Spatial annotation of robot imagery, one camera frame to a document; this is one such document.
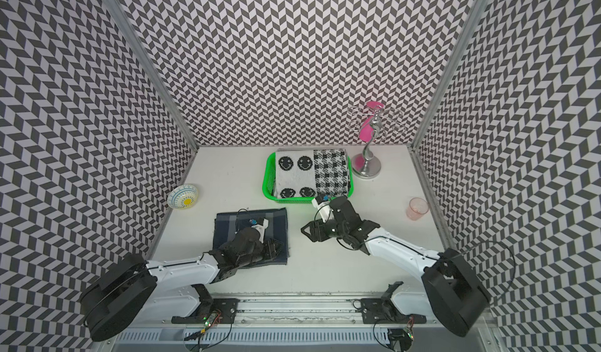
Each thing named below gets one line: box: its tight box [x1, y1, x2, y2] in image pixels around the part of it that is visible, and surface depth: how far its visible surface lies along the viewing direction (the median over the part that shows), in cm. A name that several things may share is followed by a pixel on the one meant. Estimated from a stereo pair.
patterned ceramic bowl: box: [167, 183, 199, 210], surface depth 99 cm
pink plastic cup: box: [406, 197, 430, 222], surface depth 94 cm
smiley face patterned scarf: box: [273, 148, 350, 198], surface depth 96 cm
